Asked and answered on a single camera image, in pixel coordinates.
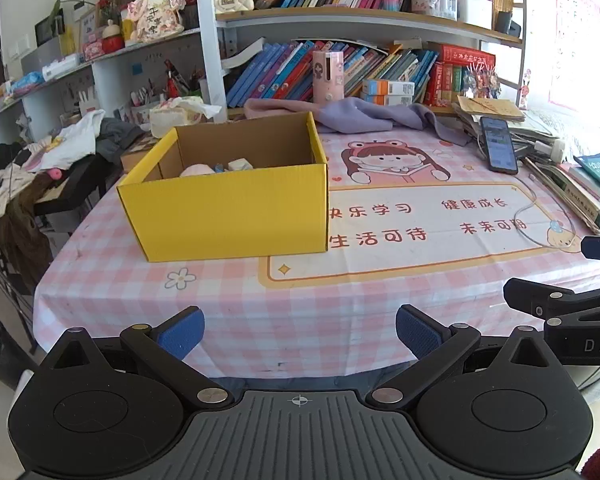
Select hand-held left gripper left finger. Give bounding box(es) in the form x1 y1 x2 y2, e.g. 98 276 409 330
40 305 234 409

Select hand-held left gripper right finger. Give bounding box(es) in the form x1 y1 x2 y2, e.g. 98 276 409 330
370 303 564 409

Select yellow cardboard box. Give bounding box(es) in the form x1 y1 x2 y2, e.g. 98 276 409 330
116 111 329 263

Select stack of books and papers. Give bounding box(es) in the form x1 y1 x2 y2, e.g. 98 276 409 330
510 120 600 237

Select pink checked tablecloth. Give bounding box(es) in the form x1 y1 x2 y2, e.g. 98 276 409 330
32 125 600 378

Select white power adapter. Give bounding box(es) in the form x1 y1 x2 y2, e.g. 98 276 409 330
532 137 566 161

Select black smartphone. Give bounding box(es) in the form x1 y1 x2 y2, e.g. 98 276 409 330
480 116 519 175

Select black bin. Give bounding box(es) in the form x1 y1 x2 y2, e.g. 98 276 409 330
0 317 41 392

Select black side table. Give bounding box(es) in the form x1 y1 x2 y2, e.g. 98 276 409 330
30 160 112 221

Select brown paper envelopes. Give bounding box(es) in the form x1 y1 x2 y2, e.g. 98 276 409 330
452 95 526 124

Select wooden chess box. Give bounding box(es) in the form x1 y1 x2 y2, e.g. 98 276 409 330
120 135 166 174

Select colourful acrylic figure stand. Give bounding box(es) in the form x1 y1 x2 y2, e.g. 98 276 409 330
462 65 501 99

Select cream fabric tissue box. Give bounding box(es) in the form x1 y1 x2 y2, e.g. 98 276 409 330
149 96 224 139

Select pile of clothes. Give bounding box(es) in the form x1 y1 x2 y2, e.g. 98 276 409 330
0 109 146 221

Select purple cloth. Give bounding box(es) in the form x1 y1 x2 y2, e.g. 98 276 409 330
243 97 473 147

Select red boxed book set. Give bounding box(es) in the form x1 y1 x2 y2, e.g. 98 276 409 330
425 44 496 108

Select orange and blue boxes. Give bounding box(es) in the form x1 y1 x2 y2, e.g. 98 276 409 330
362 79 416 107

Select pink cylindrical gadget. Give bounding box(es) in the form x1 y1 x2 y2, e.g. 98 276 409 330
312 51 346 106

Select row of blue books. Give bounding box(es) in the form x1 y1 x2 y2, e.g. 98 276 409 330
225 40 441 108

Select white bookshelf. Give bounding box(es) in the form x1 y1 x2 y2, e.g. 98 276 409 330
0 0 526 136

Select pink and white cat figurine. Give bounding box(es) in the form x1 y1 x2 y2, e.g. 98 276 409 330
127 0 186 44

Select white charging cable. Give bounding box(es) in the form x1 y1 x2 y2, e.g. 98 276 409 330
517 172 581 251

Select wall poster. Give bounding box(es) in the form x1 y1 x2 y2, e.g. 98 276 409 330
547 0 600 111

